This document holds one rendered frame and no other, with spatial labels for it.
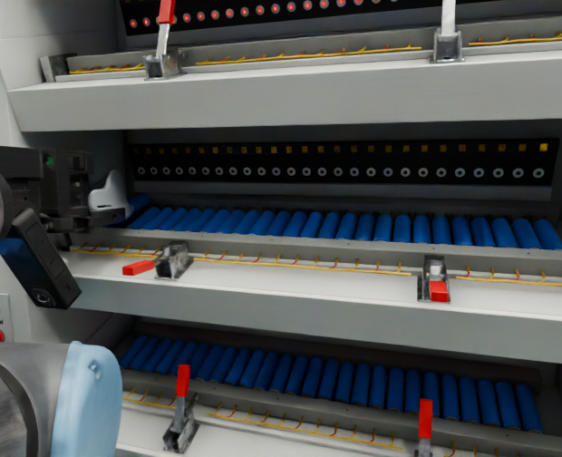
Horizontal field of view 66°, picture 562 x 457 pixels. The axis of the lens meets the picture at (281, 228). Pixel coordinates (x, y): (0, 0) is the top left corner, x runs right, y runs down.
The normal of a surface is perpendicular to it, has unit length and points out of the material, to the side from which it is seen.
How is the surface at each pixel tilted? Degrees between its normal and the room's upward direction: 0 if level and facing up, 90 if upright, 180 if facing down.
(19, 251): 118
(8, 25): 90
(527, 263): 107
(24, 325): 90
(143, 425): 17
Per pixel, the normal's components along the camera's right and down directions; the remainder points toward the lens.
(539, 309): -0.09, -0.90
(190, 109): -0.27, 0.44
